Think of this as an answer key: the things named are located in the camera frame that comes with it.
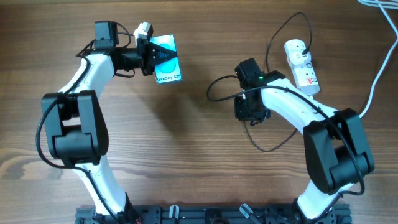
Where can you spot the teal screen smartphone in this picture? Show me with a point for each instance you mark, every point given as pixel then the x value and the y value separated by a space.
pixel 167 72

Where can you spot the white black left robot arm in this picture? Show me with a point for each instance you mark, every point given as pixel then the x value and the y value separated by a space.
pixel 72 132

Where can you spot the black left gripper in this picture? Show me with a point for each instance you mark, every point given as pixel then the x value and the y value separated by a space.
pixel 147 59

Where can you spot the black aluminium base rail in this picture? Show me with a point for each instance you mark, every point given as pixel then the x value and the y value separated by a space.
pixel 274 213

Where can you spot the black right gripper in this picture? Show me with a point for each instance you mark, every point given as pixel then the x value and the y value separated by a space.
pixel 242 115

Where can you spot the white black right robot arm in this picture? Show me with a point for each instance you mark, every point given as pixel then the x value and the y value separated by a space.
pixel 337 152

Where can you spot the white power strip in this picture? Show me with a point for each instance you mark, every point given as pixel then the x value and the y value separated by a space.
pixel 300 62

